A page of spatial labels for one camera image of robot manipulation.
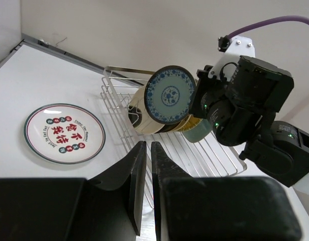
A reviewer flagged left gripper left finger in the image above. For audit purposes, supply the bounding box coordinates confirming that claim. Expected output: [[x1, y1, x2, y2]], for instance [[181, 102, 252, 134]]
[[0, 141, 147, 240]]

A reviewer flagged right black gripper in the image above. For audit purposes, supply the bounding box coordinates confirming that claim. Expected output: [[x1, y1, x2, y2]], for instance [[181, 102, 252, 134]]
[[189, 56, 294, 146]]

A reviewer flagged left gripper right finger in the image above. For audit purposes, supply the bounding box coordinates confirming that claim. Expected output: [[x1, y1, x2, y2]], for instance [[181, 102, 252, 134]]
[[151, 142, 302, 240]]

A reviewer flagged light green rectangular tray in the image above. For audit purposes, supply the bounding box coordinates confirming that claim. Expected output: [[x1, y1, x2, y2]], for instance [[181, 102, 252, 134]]
[[182, 119, 212, 143]]

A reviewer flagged blue green patterned plate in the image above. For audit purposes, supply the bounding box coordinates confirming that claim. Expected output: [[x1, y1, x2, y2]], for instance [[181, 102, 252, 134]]
[[144, 65, 196, 125]]

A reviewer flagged glossy black plate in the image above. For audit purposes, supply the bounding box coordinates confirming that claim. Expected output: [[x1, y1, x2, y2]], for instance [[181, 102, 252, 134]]
[[157, 123, 184, 133]]

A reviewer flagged white plate with red characters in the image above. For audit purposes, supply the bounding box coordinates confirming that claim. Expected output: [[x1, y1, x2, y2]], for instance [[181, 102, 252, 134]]
[[23, 103, 106, 165]]

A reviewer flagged cream plate with black patch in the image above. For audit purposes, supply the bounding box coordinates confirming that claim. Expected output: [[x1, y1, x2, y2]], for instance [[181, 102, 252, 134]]
[[128, 86, 164, 135]]

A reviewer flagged bamboo pattern round plate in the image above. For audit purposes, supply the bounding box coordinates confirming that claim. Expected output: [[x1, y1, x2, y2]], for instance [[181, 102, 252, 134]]
[[179, 115, 202, 132]]

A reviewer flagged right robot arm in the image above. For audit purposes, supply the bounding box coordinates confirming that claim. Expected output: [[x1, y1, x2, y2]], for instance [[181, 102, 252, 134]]
[[189, 56, 309, 187]]

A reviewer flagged wire dish rack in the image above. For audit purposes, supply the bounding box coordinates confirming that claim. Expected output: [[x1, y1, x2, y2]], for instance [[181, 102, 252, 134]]
[[100, 66, 247, 207]]

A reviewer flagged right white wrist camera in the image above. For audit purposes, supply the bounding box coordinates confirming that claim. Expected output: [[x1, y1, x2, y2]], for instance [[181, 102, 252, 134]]
[[208, 36, 255, 81]]

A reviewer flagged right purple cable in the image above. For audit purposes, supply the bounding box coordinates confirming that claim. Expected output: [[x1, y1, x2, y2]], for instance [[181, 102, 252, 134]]
[[217, 15, 309, 52]]

